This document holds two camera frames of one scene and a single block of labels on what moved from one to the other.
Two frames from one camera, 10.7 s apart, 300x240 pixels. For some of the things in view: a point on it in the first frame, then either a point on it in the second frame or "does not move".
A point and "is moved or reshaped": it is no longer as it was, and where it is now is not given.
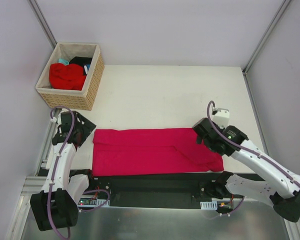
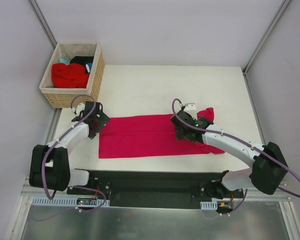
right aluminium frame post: [245, 69] does not move
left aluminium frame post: [43, 22] does not move
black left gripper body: [83, 125] → [100, 122]
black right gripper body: [202, 130] → [181, 133]
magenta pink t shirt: [151, 151] is moved or reshaped
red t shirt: [70, 76] does not move
